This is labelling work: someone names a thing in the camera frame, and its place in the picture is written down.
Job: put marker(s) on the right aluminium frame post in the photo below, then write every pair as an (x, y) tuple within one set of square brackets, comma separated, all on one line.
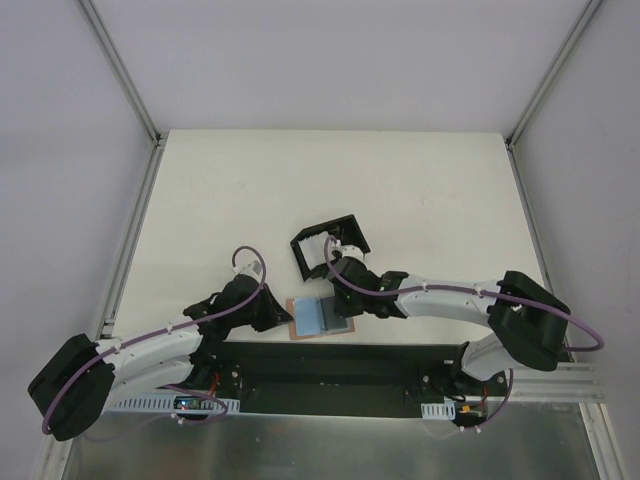
[(589, 11)]

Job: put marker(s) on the right white cable duct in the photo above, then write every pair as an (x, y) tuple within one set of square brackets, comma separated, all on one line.
[(438, 411)]

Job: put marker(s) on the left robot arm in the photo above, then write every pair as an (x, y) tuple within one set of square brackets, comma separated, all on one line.
[(85, 377)]

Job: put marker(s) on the black card dispenser box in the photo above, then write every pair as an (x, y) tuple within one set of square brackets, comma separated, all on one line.
[(345, 229)]

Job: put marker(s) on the aluminium frame post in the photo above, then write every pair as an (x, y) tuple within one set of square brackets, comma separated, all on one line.
[(589, 11), (119, 70)]

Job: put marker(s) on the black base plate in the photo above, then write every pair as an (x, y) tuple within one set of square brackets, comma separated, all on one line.
[(336, 379)]

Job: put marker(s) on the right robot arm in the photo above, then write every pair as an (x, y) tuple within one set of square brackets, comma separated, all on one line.
[(527, 324)]

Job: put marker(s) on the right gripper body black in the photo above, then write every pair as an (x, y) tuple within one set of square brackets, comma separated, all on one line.
[(329, 265)]

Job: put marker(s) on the white cards stack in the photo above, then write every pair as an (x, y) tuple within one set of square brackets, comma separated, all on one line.
[(312, 248)]

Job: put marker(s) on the brown leather card holder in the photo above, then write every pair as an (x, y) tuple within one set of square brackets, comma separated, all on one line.
[(307, 319)]

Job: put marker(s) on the white cable duct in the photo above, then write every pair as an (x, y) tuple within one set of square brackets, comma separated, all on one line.
[(438, 411), (167, 402)]

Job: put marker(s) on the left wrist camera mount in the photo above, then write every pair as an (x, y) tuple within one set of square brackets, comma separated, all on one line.
[(253, 269)]

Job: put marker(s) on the left white cable duct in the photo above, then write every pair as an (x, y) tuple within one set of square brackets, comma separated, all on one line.
[(167, 402)]

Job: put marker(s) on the aluminium rail right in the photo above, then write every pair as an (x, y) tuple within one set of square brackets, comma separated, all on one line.
[(569, 383)]

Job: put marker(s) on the left aluminium frame post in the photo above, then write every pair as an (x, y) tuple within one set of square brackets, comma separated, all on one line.
[(119, 70)]

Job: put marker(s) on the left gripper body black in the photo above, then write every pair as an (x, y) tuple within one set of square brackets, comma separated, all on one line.
[(265, 310)]

